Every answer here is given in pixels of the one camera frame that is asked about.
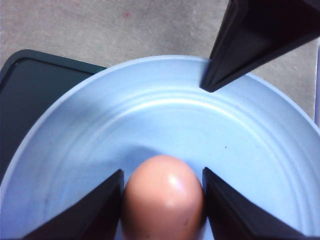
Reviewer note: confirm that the blue round plate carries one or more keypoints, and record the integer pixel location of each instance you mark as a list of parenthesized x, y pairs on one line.
[(248, 133)]

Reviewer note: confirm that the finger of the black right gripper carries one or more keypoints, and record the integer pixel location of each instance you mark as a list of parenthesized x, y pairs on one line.
[(255, 33)]

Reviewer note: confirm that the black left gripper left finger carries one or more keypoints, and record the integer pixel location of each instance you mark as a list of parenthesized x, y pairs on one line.
[(94, 217)]

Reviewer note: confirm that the brown egg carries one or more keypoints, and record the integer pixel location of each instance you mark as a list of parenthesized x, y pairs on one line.
[(162, 199)]

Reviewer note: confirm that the black rectangular tray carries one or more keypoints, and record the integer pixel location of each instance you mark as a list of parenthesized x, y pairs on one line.
[(30, 82)]

